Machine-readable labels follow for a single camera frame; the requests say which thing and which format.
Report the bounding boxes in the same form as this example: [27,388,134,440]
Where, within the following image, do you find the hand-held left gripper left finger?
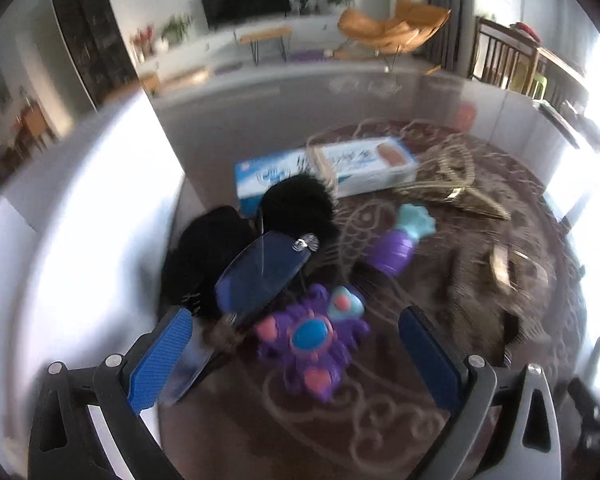
[27,306,194,480]

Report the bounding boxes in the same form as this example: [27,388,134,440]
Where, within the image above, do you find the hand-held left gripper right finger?
[398,305,563,480]

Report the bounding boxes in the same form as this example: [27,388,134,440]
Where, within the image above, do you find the purple toy with pink hearts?
[254,284,371,404]

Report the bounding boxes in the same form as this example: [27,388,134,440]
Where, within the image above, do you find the white board panel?
[0,89,187,480]

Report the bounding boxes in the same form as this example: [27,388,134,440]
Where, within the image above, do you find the blue sunglasses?
[167,230,321,406]

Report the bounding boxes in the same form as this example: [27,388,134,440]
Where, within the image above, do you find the blue and white ointment box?
[234,136,420,214]

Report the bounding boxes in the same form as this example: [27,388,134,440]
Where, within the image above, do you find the beige twine bundle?
[307,144,339,197]

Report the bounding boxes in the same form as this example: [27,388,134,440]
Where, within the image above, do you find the dark patterned desktop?
[145,67,600,480]

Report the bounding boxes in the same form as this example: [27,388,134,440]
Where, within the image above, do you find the black furry hair accessory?
[160,174,342,320]

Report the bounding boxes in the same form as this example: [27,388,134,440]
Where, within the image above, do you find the purple pineapple toy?
[365,203,437,277]

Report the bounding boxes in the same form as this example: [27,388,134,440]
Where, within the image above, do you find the clear round container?
[487,247,549,294]

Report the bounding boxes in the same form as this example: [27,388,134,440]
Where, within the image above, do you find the woven straw item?
[392,142,512,221]

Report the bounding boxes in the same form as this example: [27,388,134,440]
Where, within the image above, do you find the small wooden cabinet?
[12,102,56,154]

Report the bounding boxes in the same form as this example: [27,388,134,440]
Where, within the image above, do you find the green plastic stool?
[510,72,549,99]

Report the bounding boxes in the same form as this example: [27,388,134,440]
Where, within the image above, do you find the dark wooden chair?
[467,16,542,94]

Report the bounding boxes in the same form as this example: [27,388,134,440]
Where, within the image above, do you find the red flower plant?
[130,25,156,61]

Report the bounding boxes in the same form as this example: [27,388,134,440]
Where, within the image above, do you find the white television cabinet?
[135,12,351,86]

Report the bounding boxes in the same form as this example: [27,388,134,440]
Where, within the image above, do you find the dark display cabinet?
[50,0,141,111]

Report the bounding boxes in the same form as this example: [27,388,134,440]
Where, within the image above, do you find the green potted plant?
[161,12,194,46]

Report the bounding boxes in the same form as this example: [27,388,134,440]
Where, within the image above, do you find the orange lounge chair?
[336,0,452,62]

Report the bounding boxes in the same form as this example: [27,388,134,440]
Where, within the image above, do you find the wooden bench with metal legs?
[239,26,294,66]

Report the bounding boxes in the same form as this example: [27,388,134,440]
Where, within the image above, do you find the grey curtain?
[425,0,476,74]

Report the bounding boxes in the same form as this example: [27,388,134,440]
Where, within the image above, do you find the black television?
[200,0,290,31]

